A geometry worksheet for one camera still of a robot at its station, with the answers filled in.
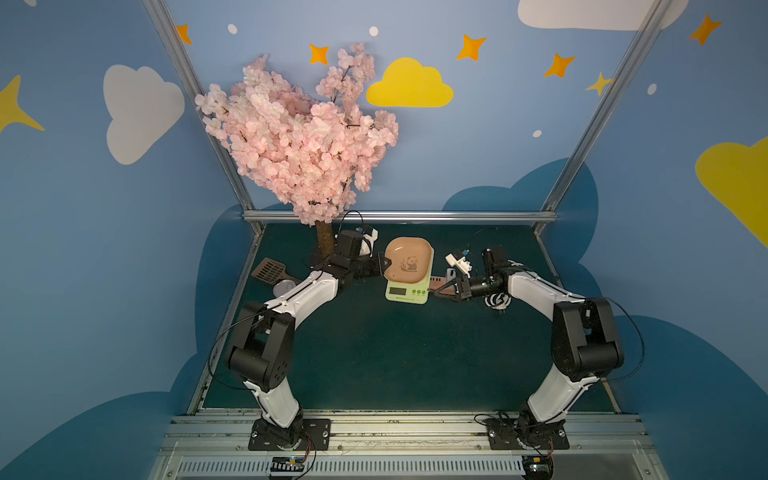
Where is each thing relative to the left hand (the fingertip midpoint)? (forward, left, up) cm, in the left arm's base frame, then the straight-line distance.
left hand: (392, 257), depth 89 cm
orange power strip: (-7, -14, -2) cm, 16 cm away
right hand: (-10, -14, -3) cm, 18 cm away
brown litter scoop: (+7, +44, -18) cm, 48 cm away
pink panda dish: (-1, -6, 0) cm, 6 cm away
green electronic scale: (-10, -7, -4) cm, 13 cm away
